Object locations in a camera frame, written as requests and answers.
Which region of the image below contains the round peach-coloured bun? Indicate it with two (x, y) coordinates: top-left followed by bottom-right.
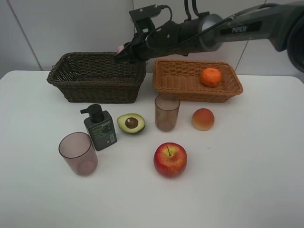
(192, 108), (215, 131)

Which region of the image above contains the halved avocado with pit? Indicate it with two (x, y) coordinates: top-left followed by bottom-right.
(117, 113), (146, 134)

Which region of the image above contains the red yellow apple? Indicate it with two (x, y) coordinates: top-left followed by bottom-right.
(153, 142), (187, 178)

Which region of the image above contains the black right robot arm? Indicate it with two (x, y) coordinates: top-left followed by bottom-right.
(114, 1), (304, 71)

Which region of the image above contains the orange mandarin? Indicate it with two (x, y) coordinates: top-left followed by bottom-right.
(200, 67), (222, 87)

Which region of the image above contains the orange wicker basket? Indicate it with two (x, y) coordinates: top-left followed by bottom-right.
(153, 59), (243, 103)

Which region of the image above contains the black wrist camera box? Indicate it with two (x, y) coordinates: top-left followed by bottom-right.
(129, 4), (162, 34)

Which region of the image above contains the dark green pump bottle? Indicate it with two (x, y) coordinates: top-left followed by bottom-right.
(80, 104), (117, 151)

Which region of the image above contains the pink bottle white cap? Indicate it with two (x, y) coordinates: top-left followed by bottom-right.
(115, 45), (129, 62)

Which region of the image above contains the purple translucent cup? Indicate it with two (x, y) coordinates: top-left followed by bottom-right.
(58, 132), (98, 176)

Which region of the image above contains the dark brown wicker basket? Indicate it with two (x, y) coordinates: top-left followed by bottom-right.
(47, 52), (146, 104)

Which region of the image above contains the brown translucent cup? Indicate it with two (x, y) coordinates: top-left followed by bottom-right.
(154, 95), (181, 132)

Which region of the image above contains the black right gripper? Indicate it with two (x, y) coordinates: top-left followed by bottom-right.
(114, 19), (202, 64)

